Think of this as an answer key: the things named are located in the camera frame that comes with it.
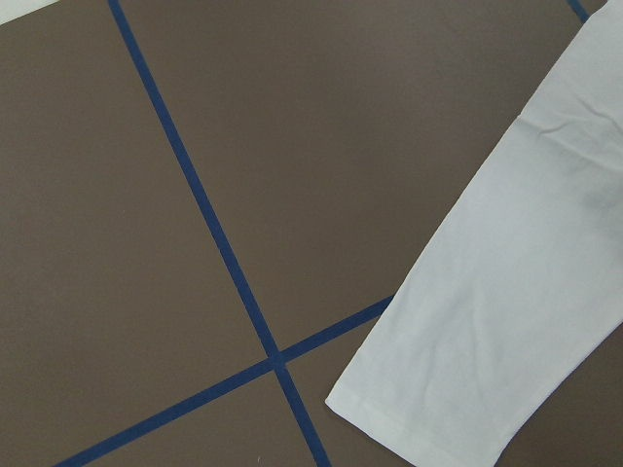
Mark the white long-sleeve printed shirt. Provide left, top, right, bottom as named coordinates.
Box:
left=326, top=1, right=622, bottom=466

